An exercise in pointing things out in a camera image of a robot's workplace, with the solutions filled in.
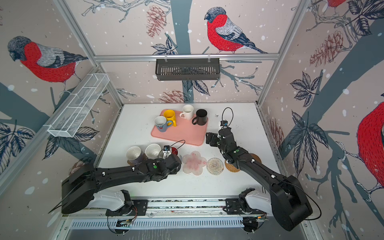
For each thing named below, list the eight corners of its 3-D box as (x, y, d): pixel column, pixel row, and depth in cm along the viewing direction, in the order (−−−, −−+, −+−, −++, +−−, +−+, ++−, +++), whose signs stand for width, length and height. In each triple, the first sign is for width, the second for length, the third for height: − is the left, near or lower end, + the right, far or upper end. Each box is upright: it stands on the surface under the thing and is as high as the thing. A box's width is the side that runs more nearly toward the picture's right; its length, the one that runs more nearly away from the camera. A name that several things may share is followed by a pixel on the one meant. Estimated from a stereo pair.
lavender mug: (128, 165, 91) (122, 157, 83) (135, 152, 97) (130, 144, 89) (141, 168, 90) (136, 161, 82) (148, 156, 95) (143, 148, 87)
